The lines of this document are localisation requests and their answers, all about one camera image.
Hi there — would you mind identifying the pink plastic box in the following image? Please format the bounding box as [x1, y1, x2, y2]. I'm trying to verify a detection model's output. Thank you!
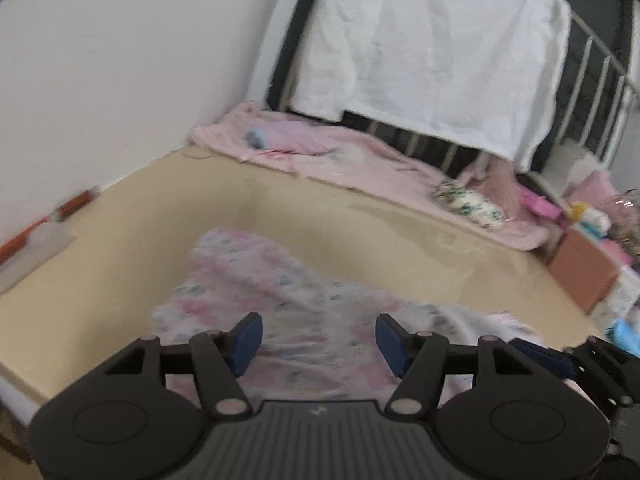
[520, 187, 568, 221]

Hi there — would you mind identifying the brown cardboard box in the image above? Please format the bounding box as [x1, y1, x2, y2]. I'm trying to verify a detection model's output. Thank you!
[546, 227, 623, 315]

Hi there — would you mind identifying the metal bed rail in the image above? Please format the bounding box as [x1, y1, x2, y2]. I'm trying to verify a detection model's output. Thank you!
[264, 0, 640, 196]

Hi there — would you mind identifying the pink floral dress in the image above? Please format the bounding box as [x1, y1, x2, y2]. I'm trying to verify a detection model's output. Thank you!
[151, 227, 551, 403]

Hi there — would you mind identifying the yellow plush toy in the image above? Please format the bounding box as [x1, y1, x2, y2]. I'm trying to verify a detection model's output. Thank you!
[569, 201, 612, 235]

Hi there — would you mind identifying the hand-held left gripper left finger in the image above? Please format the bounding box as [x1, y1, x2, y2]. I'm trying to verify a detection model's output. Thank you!
[101, 311, 253, 419]

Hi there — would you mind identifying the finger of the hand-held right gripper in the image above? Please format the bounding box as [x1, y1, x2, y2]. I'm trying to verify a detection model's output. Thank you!
[509, 337, 581, 382]

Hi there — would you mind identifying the pink knit garment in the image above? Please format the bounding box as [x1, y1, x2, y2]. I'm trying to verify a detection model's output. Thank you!
[244, 120, 343, 157]

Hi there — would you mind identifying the pink ribbed hanging cloth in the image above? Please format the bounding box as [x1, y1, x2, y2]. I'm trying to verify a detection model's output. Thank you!
[462, 152, 523, 206]

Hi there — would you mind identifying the light blue packet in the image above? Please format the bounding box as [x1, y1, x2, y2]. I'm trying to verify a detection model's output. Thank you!
[606, 319, 640, 357]

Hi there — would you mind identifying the pink pouch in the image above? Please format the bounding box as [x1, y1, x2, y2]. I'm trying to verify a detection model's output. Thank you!
[572, 170, 618, 208]

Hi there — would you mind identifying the stack of white boxes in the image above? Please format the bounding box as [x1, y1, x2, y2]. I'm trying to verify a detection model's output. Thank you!
[542, 141, 603, 188]

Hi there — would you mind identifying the folded green flower cloth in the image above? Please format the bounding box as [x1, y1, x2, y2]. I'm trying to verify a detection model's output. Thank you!
[432, 179, 507, 232]

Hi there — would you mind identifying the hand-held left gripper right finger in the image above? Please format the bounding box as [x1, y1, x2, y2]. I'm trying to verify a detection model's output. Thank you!
[374, 312, 527, 419]

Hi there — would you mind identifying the pink fleece blanket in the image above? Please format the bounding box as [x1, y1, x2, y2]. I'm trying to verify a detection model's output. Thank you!
[189, 101, 551, 252]

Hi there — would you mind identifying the white towel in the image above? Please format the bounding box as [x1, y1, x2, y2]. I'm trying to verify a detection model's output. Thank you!
[290, 0, 572, 173]

